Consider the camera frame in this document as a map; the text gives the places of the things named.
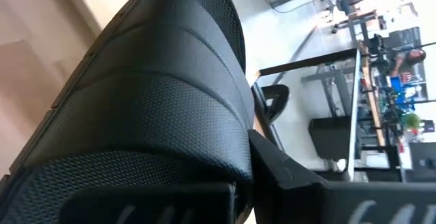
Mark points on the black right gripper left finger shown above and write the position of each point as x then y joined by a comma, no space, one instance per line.
201,203

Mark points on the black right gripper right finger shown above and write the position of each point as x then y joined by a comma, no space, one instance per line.
286,190

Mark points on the black rubber slide sandal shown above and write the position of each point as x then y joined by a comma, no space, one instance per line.
153,98

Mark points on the black box cabinet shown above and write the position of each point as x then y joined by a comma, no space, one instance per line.
330,139

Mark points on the wooden desk top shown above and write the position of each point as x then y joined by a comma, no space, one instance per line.
373,105

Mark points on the black computer monitor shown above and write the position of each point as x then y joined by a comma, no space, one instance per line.
422,157

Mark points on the small green desk plant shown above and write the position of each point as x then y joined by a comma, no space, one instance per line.
411,121

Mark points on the blue storage bin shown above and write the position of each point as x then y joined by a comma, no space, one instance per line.
396,82

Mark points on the person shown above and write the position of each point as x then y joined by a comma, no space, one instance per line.
413,56

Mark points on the black metal station frame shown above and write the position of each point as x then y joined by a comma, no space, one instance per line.
267,125

